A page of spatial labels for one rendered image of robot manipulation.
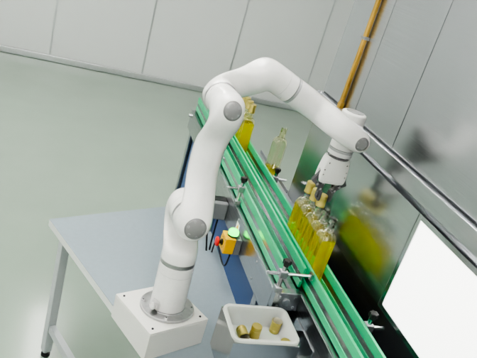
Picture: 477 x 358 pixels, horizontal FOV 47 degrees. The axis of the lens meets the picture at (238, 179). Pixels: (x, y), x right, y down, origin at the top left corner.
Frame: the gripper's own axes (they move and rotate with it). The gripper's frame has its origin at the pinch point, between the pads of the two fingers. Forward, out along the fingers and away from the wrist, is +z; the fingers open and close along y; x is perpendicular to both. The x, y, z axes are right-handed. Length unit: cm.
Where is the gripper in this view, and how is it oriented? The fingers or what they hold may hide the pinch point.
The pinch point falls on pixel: (324, 194)
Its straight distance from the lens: 197.8
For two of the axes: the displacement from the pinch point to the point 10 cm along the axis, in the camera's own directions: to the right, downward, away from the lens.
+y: -9.4, -1.5, -3.2
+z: -2.7, 8.8, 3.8
